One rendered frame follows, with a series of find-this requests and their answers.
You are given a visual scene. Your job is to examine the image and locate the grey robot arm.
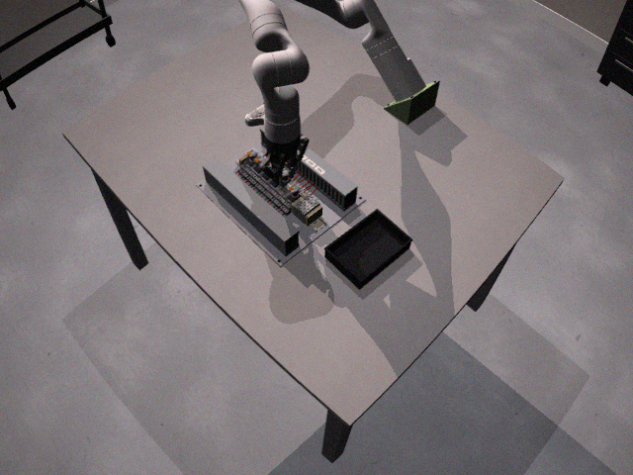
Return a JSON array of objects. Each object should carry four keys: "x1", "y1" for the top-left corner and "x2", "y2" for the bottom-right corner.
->
[{"x1": 239, "y1": 0, "x2": 426, "y2": 143}]

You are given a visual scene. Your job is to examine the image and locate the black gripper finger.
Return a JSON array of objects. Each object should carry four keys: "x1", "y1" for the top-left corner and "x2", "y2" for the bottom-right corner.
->
[
  {"x1": 256, "y1": 153, "x2": 287, "y2": 187},
  {"x1": 285, "y1": 134, "x2": 310, "y2": 178}
]

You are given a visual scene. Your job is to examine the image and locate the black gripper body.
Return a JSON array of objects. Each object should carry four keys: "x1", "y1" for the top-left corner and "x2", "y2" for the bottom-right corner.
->
[{"x1": 265, "y1": 133, "x2": 301, "y2": 164}]

